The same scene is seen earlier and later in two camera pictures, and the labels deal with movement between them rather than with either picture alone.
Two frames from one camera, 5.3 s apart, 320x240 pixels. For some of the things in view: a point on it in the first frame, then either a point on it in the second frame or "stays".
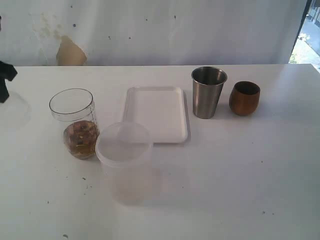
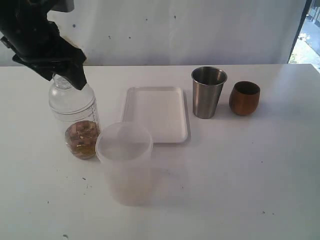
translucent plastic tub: (125, 149) stays
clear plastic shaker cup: (74, 108) stays
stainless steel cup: (207, 82) stays
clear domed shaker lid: (15, 112) -> (64, 96)
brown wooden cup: (244, 96) stays
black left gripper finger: (8, 72) -> (24, 25)
